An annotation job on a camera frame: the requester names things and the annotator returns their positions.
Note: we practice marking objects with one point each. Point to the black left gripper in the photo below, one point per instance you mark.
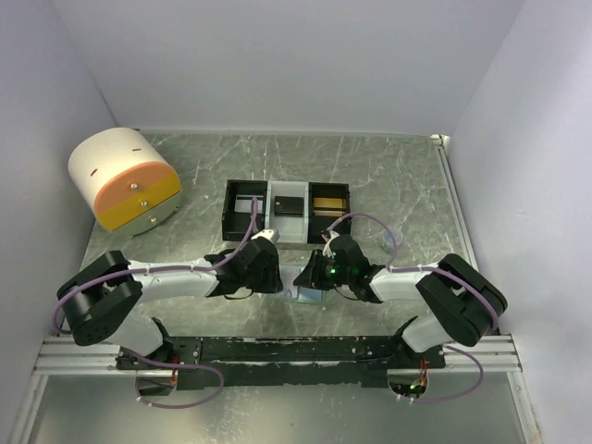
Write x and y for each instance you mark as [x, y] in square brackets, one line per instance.
[274, 282]

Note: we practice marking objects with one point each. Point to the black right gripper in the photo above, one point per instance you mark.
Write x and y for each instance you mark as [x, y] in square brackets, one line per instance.
[311, 276]

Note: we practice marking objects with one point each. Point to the green card holder wallet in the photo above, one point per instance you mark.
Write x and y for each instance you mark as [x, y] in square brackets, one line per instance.
[292, 293]

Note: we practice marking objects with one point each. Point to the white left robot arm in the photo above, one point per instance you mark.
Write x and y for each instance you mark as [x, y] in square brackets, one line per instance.
[99, 302]

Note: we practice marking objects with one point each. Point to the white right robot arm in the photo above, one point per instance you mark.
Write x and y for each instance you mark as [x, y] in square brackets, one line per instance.
[463, 305]

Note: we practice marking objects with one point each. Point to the silver cards in left bin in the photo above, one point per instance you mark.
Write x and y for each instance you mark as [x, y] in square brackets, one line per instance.
[243, 203]

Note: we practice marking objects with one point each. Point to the black cards in middle bin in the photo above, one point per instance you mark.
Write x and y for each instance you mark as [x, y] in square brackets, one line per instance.
[289, 206]

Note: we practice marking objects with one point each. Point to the gold cards in right bin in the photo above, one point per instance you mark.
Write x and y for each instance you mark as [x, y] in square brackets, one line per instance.
[329, 206]

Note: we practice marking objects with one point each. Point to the black left tray bin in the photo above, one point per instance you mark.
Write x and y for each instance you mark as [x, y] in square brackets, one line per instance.
[234, 225]

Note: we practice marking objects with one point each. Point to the black tray bin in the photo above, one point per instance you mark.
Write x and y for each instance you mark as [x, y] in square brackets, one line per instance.
[234, 225]
[318, 224]

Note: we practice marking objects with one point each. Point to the white middle tray bin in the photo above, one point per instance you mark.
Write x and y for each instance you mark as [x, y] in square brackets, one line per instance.
[292, 230]

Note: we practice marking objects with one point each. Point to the black right tray bin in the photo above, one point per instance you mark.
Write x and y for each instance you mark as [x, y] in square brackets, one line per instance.
[318, 224]

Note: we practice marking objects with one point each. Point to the small clear plastic cup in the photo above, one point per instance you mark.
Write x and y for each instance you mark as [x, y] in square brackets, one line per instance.
[391, 241]

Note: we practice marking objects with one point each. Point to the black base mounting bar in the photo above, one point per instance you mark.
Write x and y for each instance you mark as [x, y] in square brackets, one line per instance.
[267, 362]

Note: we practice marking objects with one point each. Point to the round drawer cabinet white orange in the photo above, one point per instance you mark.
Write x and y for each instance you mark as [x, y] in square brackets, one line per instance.
[128, 185]

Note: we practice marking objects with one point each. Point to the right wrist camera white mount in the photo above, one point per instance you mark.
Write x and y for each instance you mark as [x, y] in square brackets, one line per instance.
[328, 236]

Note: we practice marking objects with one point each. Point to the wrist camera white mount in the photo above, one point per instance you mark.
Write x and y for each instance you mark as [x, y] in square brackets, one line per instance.
[328, 236]
[270, 234]

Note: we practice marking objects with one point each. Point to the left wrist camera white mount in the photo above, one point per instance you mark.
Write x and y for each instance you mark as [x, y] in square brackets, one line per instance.
[270, 234]

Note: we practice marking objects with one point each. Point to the aluminium right side rail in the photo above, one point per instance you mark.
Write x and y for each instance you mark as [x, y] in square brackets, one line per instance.
[441, 143]

